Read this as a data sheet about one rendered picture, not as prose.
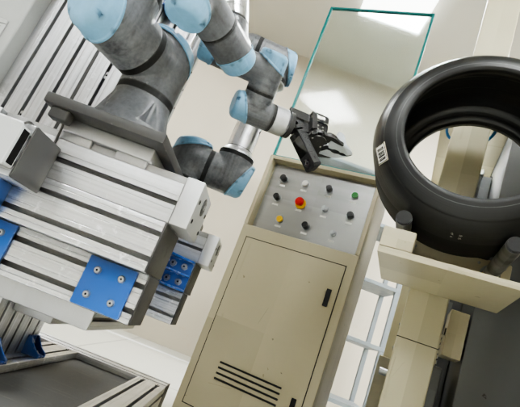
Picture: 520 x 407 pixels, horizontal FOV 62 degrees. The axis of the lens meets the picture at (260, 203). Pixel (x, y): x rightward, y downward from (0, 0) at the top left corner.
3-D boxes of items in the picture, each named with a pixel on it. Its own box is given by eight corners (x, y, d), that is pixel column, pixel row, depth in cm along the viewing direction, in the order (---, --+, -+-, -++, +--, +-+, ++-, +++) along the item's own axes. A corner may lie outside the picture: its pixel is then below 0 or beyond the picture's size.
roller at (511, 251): (484, 266, 142) (499, 270, 140) (480, 279, 141) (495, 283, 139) (509, 233, 111) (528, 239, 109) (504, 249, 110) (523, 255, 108)
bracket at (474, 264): (381, 261, 154) (388, 236, 157) (505, 296, 139) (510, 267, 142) (381, 258, 151) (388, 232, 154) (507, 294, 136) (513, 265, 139)
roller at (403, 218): (407, 258, 150) (394, 255, 152) (410, 246, 151) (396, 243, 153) (410, 226, 119) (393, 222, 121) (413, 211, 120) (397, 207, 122)
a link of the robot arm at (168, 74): (184, 116, 89) (209, 63, 92) (145, 73, 78) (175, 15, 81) (141, 111, 95) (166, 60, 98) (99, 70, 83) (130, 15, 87)
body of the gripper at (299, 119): (332, 118, 118) (293, 101, 115) (331, 141, 114) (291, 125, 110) (316, 133, 124) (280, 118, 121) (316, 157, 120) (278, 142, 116)
